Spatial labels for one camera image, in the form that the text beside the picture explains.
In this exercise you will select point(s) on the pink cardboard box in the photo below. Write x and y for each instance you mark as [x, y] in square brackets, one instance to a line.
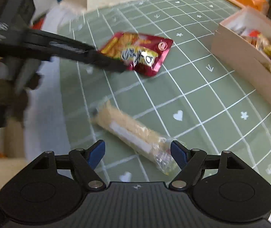
[253, 65]

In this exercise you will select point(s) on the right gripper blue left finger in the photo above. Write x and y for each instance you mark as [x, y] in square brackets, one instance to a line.
[84, 162]

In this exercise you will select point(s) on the beige wafer stick packet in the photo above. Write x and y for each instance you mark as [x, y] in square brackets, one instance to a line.
[146, 142]

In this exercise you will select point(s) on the red glossy snack bag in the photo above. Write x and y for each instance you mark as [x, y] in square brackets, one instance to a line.
[140, 52]

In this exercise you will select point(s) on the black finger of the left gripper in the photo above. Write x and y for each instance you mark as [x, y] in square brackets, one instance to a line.
[73, 49]

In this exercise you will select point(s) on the green checked tablecloth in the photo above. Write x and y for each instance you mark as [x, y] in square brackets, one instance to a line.
[195, 98]

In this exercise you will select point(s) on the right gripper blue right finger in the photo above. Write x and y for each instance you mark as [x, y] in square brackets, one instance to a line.
[191, 164]

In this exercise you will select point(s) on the yellow panda snack bag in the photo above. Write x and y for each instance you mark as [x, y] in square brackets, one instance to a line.
[263, 44]

